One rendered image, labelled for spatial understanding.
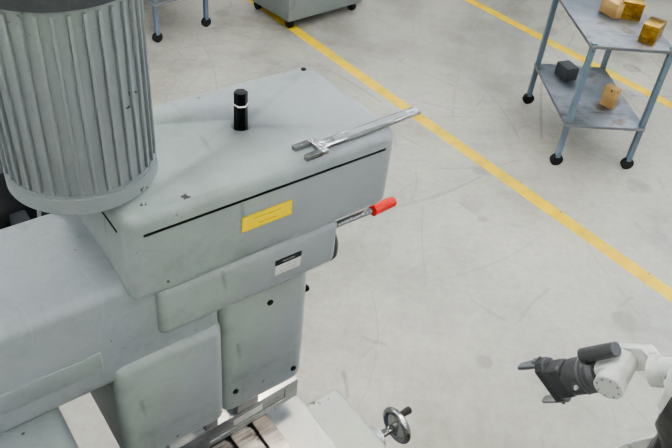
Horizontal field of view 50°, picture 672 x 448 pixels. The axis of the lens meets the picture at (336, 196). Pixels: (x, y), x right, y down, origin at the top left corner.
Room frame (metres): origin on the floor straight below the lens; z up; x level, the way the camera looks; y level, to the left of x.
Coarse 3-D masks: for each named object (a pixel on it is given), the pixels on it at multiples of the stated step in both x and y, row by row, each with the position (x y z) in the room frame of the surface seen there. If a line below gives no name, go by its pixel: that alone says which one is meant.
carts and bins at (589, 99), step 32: (160, 0) 4.97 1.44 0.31; (576, 0) 4.44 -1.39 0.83; (608, 0) 4.26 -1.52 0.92; (640, 0) 4.26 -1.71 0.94; (544, 32) 4.56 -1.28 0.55; (608, 32) 3.99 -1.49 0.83; (640, 32) 3.91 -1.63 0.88; (544, 64) 4.57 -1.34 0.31; (576, 96) 3.79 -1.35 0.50; (608, 96) 4.04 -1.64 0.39; (608, 128) 3.80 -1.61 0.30; (640, 128) 3.82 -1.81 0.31
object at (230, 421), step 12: (288, 384) 1.12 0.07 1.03; (264, 396) 1.07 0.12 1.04; (276, 396) 1.10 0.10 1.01; (288, 396) 1.12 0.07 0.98; (252, 408) 1.04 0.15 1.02; (264, 408) 1.07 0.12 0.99; (216, 420) 0.98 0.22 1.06; (228, 420) 1.00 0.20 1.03; (240, 420) 1.03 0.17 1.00; (252, 420) 1.04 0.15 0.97; (192, 432) 0.95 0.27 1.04; (204, 432) 0.96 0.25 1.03; (216, 432) 0.98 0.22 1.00; (228, 432) 1.00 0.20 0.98; (180, 444) 0.92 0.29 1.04; (192, 444) 0.93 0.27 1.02; (204, 444) 0.95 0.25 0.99
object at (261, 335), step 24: (288, 288) 0.90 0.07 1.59; (240, 312) 0.83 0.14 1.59; (264, 312) 0.86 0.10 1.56; (288, 312) 0.90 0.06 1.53; (240, 336) 0.83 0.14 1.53; (264, 336) 0.86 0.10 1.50; (288, 336) 0.90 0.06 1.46; (240, 360) 0.83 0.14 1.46; (264, 360) 0.87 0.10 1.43; (288, 360) 0.90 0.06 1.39; (240, 384) 0.83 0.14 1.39; (264, 384) 0.87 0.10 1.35
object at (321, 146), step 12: (408, 108) 1.04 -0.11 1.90; (384, 120) 0.99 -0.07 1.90; (396, 120) 1.00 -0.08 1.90; (348, 132) 0.94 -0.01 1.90; (360, 132) 0.95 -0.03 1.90; (300, 144) 0.90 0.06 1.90; (312, 144) 0.90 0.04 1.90; (324, 144) 0.91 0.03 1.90; (336, 144) 0.91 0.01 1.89; (312, 156) 0.87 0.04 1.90
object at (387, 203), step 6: (390, 198) 1.03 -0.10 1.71; (378, 204) 1.01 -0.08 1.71; (384, 204) 1.02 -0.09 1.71; (390, 204) 1.02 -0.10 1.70; (366, 210) 1.00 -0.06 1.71; (372, 210) 1.00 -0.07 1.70; (378, 210) 1.00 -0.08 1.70; (384, 210) 1.01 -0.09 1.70; (348, 216) 0.97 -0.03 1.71; (354, 216) 0.98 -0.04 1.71; (360, 216) 0.98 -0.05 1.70; (336, 222) 0.95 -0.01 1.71; (342, 222) 0.96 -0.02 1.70; (348, 222) 0.96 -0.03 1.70
